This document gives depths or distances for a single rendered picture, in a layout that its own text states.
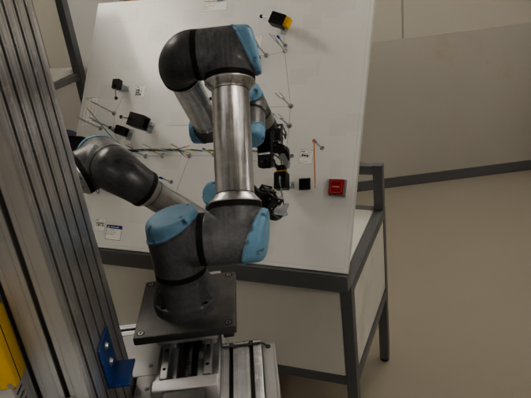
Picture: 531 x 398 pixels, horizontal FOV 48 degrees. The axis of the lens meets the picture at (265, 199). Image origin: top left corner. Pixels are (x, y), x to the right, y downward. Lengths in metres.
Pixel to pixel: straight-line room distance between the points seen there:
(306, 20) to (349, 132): 0.46
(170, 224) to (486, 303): 2.36
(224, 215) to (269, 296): 0.95
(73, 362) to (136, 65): 1.64
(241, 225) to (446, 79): 3.34
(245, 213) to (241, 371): 0.33
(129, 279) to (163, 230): 1.20
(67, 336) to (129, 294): 1.48
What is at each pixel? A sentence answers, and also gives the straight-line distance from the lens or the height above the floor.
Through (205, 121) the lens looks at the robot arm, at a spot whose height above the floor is 1.46.
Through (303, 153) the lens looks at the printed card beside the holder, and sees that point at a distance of 2.06.
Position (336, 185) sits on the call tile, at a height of 1.12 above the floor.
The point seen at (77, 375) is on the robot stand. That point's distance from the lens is 1.05.
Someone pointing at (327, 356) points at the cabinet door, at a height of 0.48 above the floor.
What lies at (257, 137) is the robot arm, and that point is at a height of 1.38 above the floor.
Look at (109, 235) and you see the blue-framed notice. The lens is 2.36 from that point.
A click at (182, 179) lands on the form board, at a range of 2.23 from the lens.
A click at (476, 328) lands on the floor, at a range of 3.17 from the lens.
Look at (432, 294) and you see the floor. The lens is 3.38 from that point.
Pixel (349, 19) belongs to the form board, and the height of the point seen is 1.59.
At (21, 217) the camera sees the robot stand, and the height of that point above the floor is 1.59.
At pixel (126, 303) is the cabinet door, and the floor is 0.59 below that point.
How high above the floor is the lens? 1.93
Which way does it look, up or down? 25 degrees down
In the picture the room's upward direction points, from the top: 7 degrees counter-clockwise
